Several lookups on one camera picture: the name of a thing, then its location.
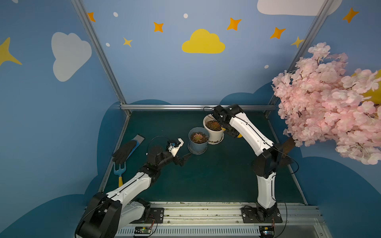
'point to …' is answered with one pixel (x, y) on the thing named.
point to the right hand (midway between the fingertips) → (242, 127)
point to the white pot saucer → (216, 142)
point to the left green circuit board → (142, 230)
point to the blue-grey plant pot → (198, 147)
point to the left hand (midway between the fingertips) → (185, 144)
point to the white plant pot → (214, 136)
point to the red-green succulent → (198, 137)
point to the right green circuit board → (267, 231)
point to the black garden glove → (121, 155)
